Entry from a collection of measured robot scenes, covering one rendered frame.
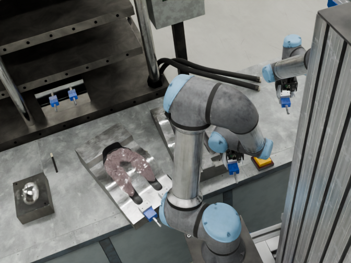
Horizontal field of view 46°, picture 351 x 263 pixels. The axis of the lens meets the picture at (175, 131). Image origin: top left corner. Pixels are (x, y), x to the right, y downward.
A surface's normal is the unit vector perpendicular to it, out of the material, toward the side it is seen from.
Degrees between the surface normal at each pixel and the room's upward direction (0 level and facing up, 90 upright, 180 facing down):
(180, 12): 90
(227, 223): 7
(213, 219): 7
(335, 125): 90
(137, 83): 0
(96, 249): 90
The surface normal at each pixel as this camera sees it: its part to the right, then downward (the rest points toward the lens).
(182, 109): -0.47, 0.43
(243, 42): -0.11, -0.66
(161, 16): 0.35, 0.68
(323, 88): -0.95, 0.29
